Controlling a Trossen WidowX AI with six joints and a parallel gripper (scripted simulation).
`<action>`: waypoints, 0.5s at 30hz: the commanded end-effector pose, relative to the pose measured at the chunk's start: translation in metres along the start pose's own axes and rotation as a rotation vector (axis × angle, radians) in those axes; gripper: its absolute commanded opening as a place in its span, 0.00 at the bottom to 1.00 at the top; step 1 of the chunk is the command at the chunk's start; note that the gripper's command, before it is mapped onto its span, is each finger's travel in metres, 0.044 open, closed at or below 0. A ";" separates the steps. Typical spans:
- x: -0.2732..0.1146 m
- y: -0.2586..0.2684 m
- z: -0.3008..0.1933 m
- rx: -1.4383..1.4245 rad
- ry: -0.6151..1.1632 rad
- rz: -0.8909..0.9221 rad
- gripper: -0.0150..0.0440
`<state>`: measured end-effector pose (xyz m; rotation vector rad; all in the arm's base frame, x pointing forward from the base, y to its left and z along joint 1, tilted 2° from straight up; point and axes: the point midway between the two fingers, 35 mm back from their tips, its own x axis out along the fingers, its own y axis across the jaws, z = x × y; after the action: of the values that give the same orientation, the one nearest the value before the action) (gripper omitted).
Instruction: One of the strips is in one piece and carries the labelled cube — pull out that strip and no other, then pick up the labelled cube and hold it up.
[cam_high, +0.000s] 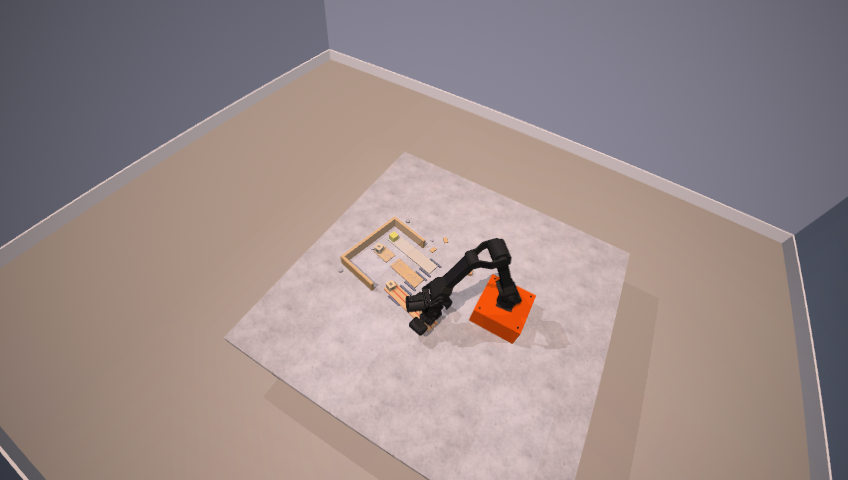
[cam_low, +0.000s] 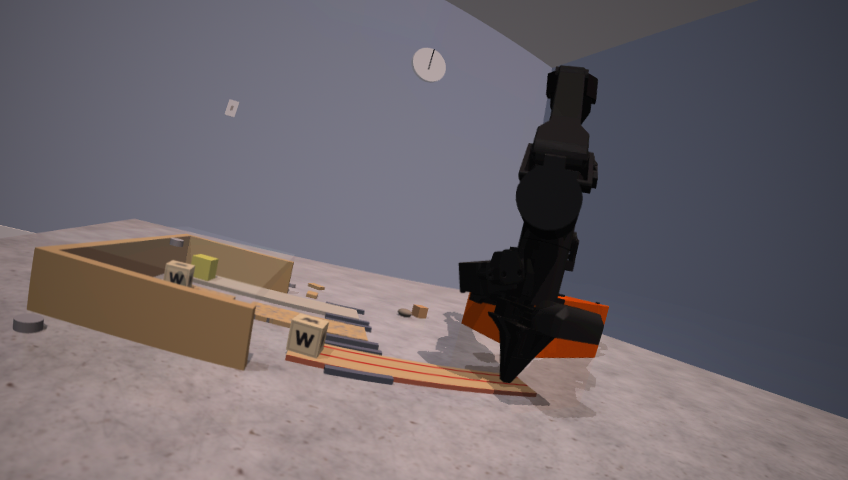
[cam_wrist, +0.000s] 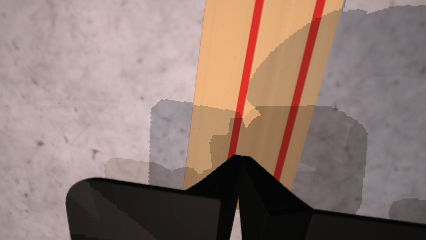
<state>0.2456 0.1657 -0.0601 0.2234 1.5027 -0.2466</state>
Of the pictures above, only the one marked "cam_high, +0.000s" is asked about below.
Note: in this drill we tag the orange strip with red stripes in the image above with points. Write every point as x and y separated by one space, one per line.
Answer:
399 295

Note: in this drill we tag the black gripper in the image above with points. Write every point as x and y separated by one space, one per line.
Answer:
428 317

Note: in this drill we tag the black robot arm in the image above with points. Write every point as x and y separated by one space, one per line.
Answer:
441 287

